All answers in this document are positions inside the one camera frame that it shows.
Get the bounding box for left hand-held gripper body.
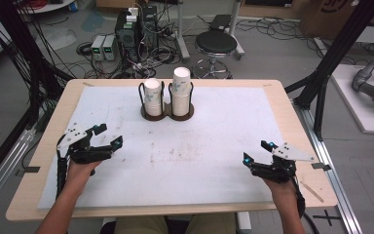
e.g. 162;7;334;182
56;122;113;165

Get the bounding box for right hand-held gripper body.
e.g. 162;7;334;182
248;142;316;183

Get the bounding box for stack of white cups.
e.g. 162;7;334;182
169;66;192;118
143;77;164;118

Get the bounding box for dark brown double cup holder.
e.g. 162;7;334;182
137;81;196;122

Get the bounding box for person's left hand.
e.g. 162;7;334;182
65;159;103;188

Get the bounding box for person's right hand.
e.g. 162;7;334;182
261;176;298;201

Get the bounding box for thin wooden stick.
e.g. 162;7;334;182
299;179;325;204

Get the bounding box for black tape strip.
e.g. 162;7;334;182
311;161;333;172
15;166;42;177

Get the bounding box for white table leg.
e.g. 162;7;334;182
235;211;253;234

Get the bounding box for white table mat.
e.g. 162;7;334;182
37;85;286;211

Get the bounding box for black tape cross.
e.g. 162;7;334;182
313;209;342;227

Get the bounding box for grey power supply box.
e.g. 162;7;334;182
90;34;107;62
102;34;118;62

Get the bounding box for person's khaki trousers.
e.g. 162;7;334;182
114;213;239;234

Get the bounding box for black computer tower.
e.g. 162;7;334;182
114;11;141;63
141;5;160;51

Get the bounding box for clear plastic sheet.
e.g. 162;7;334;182
34;26;78;52

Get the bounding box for white floor board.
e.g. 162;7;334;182
330;63;374;136

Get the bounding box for black round stool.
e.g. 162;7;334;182
191;30;239;80

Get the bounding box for grey metal stand leg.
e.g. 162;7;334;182
174;0;191;63
227;0;245;61

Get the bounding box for black flat box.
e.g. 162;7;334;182
208;14;233;32

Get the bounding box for round white table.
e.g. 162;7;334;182
17;0;76;15

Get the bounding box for brown cardboard box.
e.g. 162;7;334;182
299;0;374;41

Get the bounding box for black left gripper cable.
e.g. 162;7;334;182
55;150;70;200

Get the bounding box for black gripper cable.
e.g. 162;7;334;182
55;150;70;200
290;175;320;234

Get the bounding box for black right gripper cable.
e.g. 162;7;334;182
290;175;320;234

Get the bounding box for aluminium floor rail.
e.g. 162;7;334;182
292;99;364;234
0;127;36;217

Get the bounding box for coiled black cable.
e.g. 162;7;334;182
75;41;94;57

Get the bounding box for tangle of floor cables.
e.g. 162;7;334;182
120;42;181;80

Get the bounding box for black metal frame post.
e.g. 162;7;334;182
0;0;66;193
284;0;374;141

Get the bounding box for black floor cable bundle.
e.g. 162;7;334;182
235;17;308;43

